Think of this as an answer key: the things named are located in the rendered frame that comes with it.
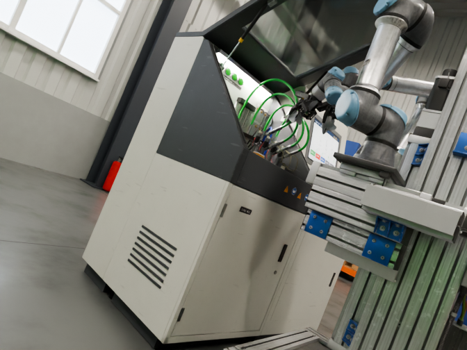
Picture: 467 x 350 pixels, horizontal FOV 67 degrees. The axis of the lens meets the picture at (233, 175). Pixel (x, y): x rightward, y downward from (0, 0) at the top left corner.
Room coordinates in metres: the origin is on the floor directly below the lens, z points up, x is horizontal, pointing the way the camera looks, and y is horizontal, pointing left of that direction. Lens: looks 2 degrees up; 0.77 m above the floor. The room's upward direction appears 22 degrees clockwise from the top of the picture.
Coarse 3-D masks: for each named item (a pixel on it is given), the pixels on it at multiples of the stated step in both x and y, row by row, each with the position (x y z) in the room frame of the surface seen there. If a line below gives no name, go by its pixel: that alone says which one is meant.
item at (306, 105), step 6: (312, 96) 1.65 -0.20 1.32; (300, 102) 1.70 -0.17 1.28; (306, 102) 1.70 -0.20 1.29; (312, 102) 1.66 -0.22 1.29; (318, 102) 1.64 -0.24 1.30; (300, 108) 1.72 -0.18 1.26; (306, 108) 1.67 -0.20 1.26; (312, 108) 1.66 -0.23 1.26; (300, 114) 1.70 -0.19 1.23; (306, 114) 1.71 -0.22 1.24; (312, 114) 1.70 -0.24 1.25
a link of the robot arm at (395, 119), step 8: (384, 104) 1.28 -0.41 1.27; (384, 112) 1.24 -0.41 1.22; (392, 112) 1.25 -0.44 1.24; (400, 112) 1.25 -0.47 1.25; (384, 120) 1.24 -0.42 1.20; (392, 120) 1.24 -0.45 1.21; (400, 120) 1.25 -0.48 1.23; (376, 128) 1.25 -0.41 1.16; (384, 128) 1.25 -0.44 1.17; (392, 128) 1.25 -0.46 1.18; (400, 128) 1.26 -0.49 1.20; (368, 136) 1.29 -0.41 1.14; (376, 136) 1.26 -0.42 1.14; (384, 136) 1.25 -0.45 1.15; (392, 136) 1.25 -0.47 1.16; (400, 136) 1.27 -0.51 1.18
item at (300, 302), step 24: (336, 120) 2.58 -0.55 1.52; (312, 240) 2.09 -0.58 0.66; (288, 264) 1.99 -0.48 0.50; (312, 264) 2.17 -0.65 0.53; (336, 264) 2.41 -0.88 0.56; (288, 288) 2.06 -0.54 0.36; (312, 288) 2.26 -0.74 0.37; (288, 312) 2.14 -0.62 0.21; (312, 312) 2.36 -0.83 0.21; (264, 336) 2.10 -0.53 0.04
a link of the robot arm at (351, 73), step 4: (348, 68) 1.75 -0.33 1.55; (352, 68) 1.75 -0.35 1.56; (356, 68) 1.75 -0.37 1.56; (344, 72) 1.76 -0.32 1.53; (348, 72) 1.75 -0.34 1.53; (352, 72) 1.74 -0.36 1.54; (356, 72) 1.75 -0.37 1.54; (348, 76) 1.75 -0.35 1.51; (352, 76) 1.75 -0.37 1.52; (356, 76) 1.75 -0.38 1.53; (344, 80) 1.75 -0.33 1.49; (348, 80) 1.75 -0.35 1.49; (352, 80) 1.75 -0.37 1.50; (356, 80) 1.75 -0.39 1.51; (344, 84) 1.75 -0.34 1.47; (348, 84) 1.75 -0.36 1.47; (352, 84) 1.76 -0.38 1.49
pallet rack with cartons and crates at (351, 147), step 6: (348, 144) 7.10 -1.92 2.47; (354, 144) 7.04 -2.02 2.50; (360, 144) 7.06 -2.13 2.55; (348, 150) 7.08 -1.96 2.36; (354, 150) 7.01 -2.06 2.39; (348, 264) 6.89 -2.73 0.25; (342, 270) 6.49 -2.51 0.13; (348, 270) 6.43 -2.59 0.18; (354, 270) 6.39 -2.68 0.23; (354, 276) 6.34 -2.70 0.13
